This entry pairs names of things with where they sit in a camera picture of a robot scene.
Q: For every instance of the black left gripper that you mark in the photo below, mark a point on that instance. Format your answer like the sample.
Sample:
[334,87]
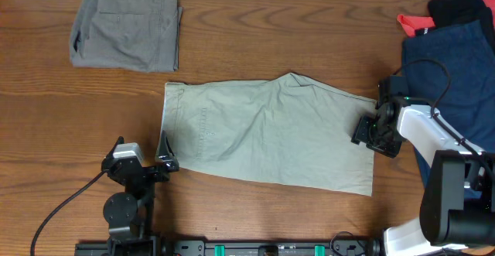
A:
[167,156]

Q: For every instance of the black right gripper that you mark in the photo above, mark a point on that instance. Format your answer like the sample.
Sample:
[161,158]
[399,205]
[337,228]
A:
[362,134]

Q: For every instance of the light khaki shorts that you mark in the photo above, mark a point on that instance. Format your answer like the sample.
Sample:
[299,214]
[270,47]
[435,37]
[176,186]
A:
[292,131]

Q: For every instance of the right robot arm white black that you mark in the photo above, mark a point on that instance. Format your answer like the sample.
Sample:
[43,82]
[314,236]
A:
[457,209]

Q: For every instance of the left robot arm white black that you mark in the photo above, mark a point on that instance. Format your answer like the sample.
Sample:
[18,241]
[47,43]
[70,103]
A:
[129,213]

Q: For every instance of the navy blue garment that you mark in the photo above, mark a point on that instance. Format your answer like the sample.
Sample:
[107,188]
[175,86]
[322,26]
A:
[468,105]

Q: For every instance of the red garment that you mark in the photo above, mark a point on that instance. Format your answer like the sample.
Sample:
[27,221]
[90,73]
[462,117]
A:
[413,24]

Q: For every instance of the folded dark grey shorts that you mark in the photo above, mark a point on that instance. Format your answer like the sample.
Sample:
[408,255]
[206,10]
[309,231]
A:
[139,35]

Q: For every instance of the black garment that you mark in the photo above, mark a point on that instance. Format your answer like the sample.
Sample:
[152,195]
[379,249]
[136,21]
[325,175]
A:
[459,24]

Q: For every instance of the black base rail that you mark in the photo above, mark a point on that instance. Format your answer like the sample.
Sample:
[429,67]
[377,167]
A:
[344,247]

